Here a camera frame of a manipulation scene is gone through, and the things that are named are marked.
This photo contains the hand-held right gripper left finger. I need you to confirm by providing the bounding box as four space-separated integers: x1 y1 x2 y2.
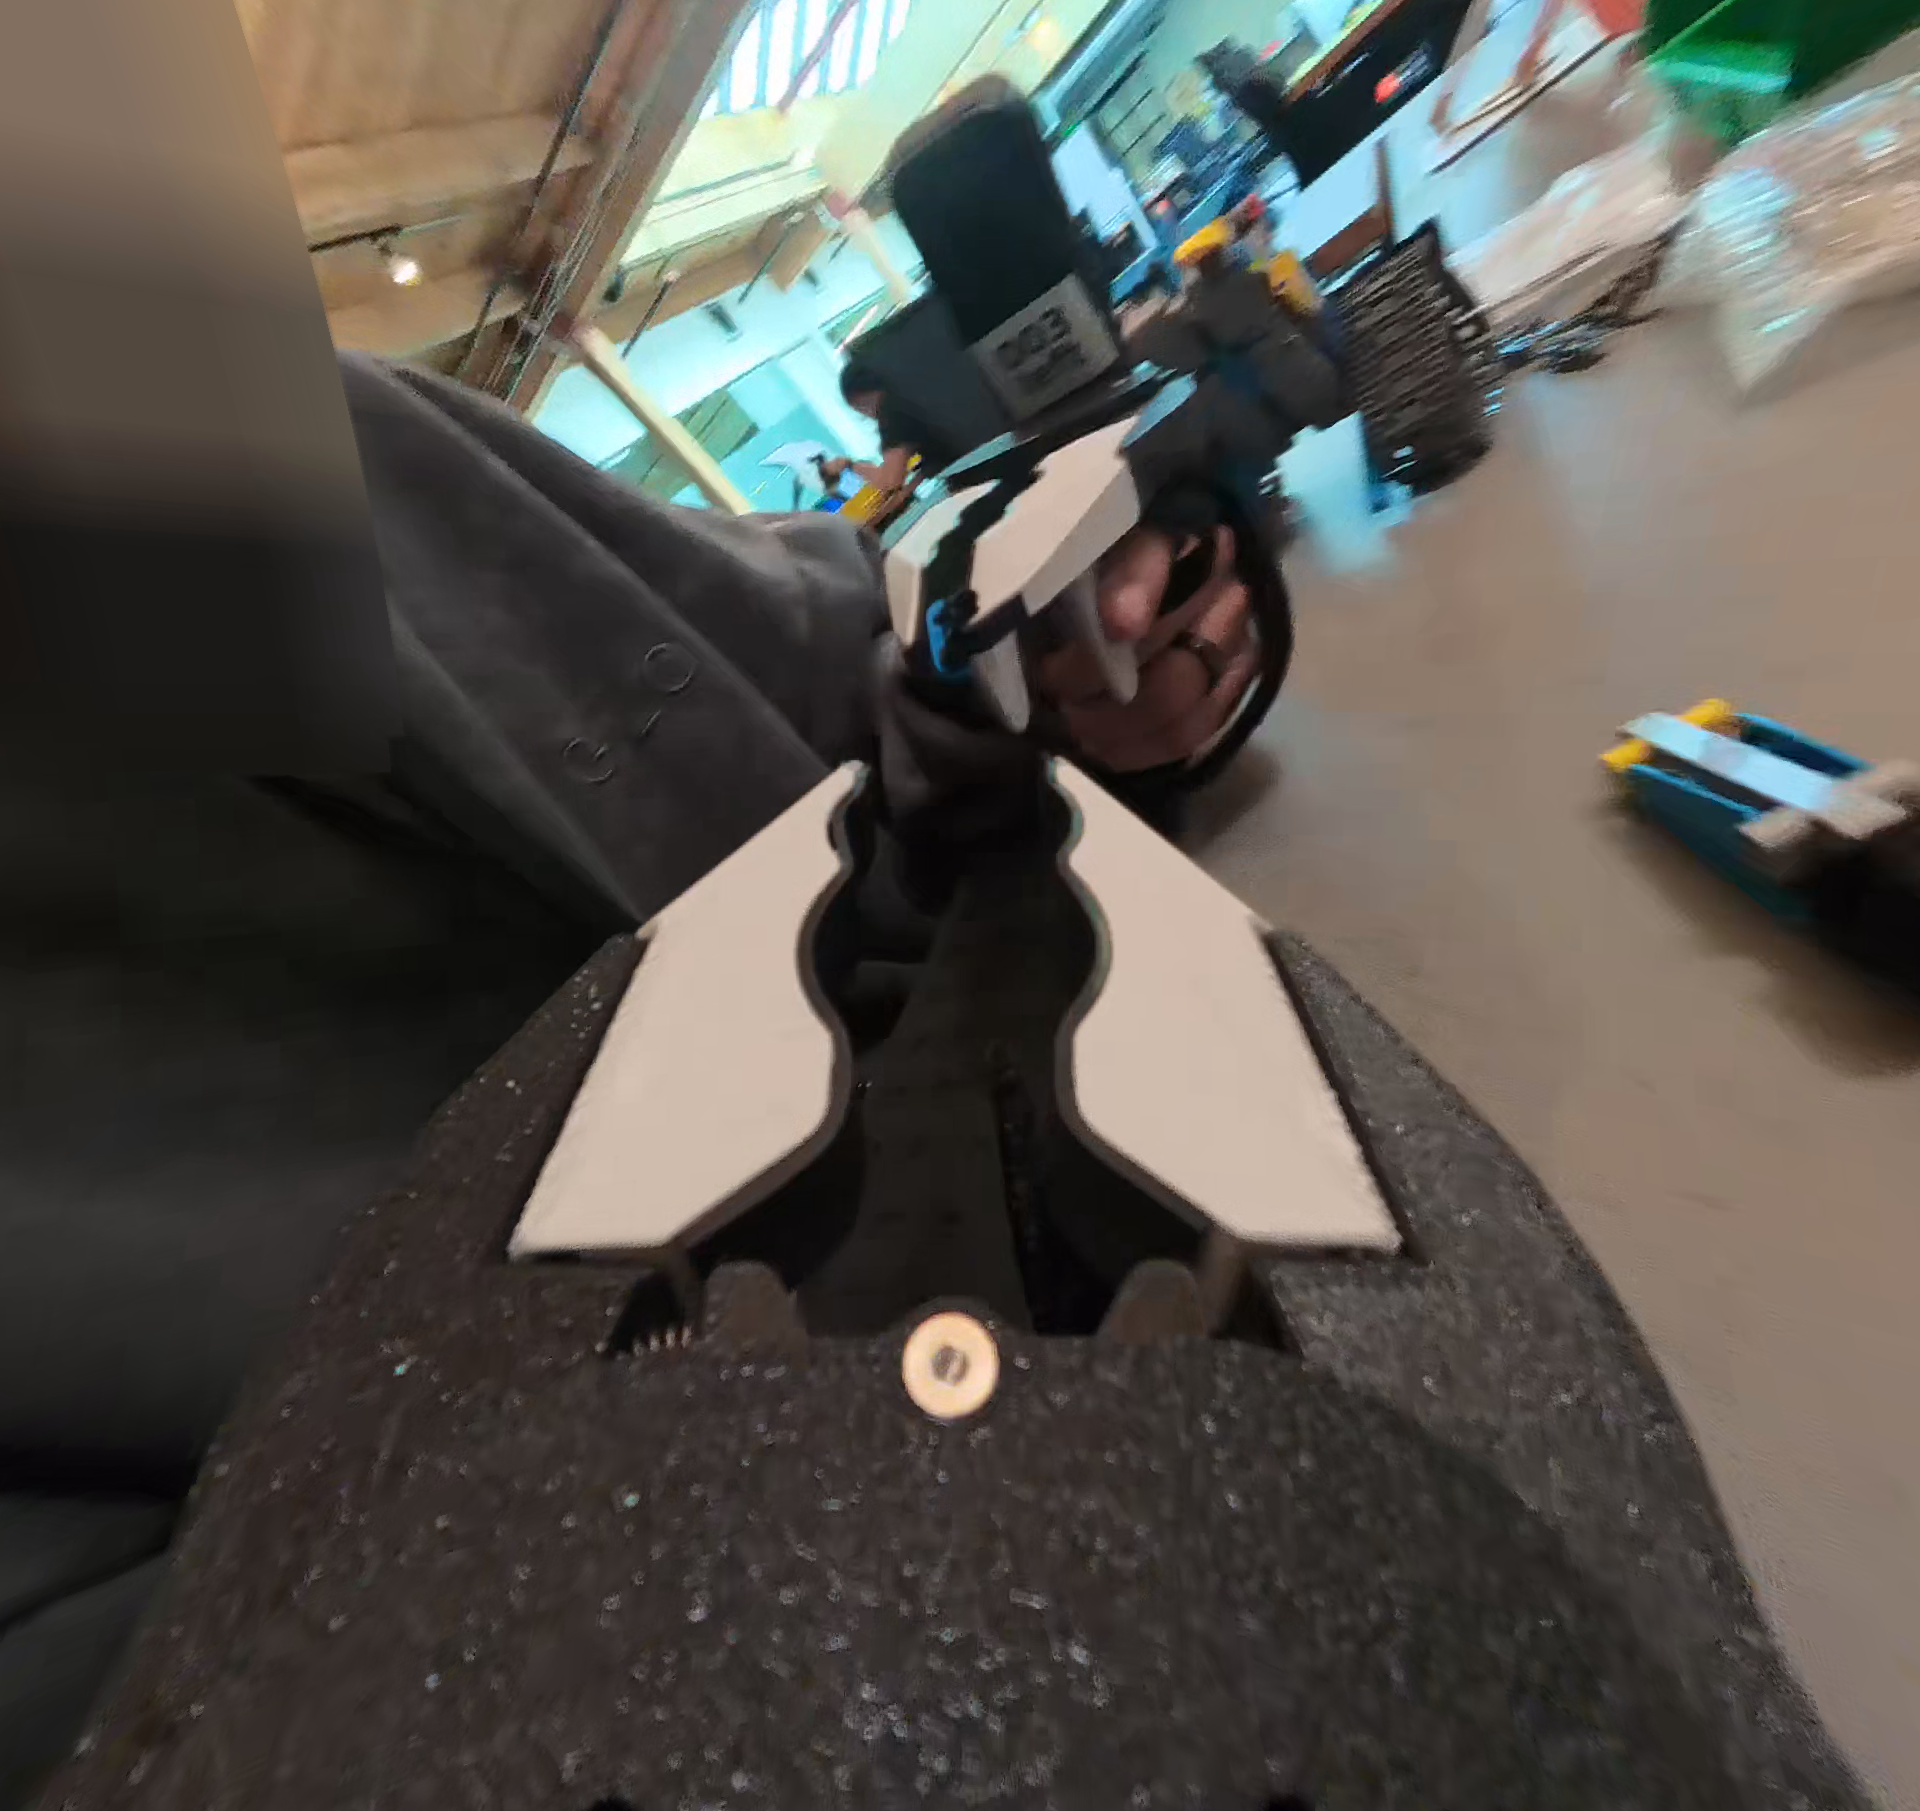
507 762 873 1260

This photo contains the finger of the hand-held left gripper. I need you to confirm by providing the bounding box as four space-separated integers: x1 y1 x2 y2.
960 416 1143 629
884 480 1008 643

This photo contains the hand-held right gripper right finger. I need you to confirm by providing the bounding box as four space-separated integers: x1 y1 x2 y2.
1049 758 1403 1319

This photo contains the black wheel blue beam assembly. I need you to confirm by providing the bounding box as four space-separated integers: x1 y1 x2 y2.
1596 698 1920 931

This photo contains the person's left forearm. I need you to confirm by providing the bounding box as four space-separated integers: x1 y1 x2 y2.
345 356 939 929

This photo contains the person's left hand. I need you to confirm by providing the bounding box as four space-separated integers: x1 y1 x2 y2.
1041 522 1258 775

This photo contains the tracked robot model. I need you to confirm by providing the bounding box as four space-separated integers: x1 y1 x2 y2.
1132 199 1503 508

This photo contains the clear bubble wrap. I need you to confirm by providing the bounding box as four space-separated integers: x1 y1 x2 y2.
1672 117 1920 394

